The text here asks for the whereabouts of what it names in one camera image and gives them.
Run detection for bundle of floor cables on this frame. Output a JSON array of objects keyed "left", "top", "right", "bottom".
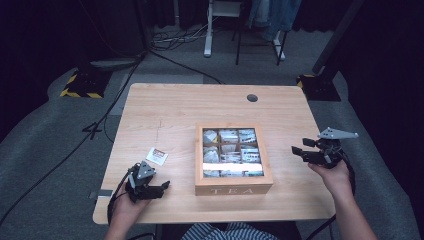
[{"left": 149, "top": 21, "right": 210, "bottom": 52}]

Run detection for black metal rack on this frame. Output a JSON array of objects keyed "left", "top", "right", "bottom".
[{"left": 231, "top": 0, "right": 290, "bottom": 67}]

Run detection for hand-held gripper cable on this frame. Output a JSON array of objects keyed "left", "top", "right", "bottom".
[
  {"left": 107, "top": 166, "right": 137, "bottom": 226},
  {"left": 304, "top": 151, "right": 357, "bottom": 240}
]

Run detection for wooden tea box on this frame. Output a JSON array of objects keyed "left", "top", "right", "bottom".
[{"left": 194, "top": 122, "right": 275, "bottom": 197}]

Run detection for long black floor cable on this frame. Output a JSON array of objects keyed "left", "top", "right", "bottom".
[{"left": 0, "top": 49, "right": 149, "bottom": 228}]

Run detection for striped-edge black stand base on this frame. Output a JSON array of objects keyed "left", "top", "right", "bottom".
[
  {"left": 59, "top": 67, "right": 113, "bottom": 100},
  {"left": 296, "top": 72, "right": 342, "bottom": 102}
]

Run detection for pile of tea bag sachets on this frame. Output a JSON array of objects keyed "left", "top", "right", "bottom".
[{"left": 202, "top": 127, "right": 265, "bottom": 178}]

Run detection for person's right hand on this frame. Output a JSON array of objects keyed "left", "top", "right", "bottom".
[{"left": 307, "top": 159, "right": 355, "bottom": 202}]

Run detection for person's striped clothing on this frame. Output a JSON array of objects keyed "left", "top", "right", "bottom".
[{"left": 180, "top": 222, "right": 280, "bottom": 240}]

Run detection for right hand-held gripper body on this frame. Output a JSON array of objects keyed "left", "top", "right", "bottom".
[{"left": 311, "top": 127, "right": 360, "bottom": 170}]

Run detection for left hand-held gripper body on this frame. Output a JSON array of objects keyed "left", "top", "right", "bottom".
[{"left": 127, "top": 160, "right": 158, "bottom": 195}]

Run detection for white desk leg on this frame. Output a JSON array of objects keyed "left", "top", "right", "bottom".
[{"left": 203, "top": 0, "right": 245, "bottom": 59}]

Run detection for right hand-held gripper cable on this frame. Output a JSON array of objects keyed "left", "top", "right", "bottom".
[{"left": 304, "top": 151, "right": 357, "bottom": 240}]

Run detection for hanging blue jeans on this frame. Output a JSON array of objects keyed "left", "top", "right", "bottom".
[{"left": 247, "top": 0, "right": 303, "bottom": 43}]

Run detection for left hand-held gripper cable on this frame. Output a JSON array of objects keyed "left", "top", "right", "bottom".
[{"left": 107, "top": 166, "right": 137, "bottom": 226}]

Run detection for person's left hand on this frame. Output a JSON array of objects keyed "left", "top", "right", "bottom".
[{"left": 111, "top": 186, "right": 152, "bottom": 228}]

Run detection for black slanted stand pole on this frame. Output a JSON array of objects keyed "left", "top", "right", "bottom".
[{"left": 311, "top": 0, "right": 367, "bottom": 77}]

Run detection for white red-label tea bag packet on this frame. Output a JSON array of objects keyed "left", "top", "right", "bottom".
[{"left": 145, "top": 146, "right": 169, "bottom": 167}]

